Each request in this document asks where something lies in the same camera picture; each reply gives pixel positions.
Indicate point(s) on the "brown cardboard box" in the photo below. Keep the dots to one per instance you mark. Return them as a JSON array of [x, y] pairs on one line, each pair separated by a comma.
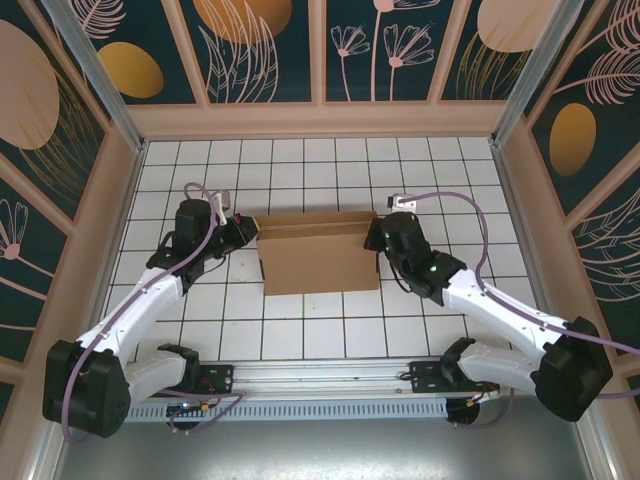
[[320, 260]]

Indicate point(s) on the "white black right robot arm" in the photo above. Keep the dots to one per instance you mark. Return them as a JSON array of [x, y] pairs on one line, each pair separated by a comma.
[[515, 325]]

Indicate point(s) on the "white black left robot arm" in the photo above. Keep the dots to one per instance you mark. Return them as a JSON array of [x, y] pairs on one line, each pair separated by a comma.
[[130, 320]]

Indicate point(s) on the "grey metal sheet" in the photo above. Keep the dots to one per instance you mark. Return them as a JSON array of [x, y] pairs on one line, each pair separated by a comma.
[[320, 450]]

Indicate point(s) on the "aluminium side rail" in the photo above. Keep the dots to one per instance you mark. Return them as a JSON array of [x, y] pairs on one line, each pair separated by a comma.
[[107, 240], [530, 225]]

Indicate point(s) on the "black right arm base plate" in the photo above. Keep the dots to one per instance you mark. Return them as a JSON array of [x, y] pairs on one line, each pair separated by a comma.
[[425, 377]]

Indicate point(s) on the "long aluminium mounting rail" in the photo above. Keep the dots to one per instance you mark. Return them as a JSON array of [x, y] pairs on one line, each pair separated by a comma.
[[320, 375]]

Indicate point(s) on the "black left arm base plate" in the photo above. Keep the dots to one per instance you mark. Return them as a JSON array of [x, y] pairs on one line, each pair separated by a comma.
[[220, 377]]

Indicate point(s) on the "aluminium corner post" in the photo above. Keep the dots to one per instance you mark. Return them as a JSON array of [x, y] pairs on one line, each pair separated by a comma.
[[95, 75], [540, 65]]

